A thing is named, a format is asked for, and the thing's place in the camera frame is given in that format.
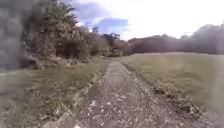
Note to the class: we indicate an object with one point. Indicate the grass field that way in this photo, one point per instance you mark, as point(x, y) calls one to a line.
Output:
point(180, 71)

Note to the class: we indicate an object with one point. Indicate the robot's own part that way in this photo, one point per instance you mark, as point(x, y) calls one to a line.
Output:
point(77, 126)

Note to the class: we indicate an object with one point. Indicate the wood of trees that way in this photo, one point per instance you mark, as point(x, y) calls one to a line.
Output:
point(56, 36)

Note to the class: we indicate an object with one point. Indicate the distant tree line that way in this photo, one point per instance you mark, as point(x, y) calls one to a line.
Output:
point(173, 43)

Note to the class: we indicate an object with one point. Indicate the grass slope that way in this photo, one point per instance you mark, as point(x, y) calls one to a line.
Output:
point(43, 90)

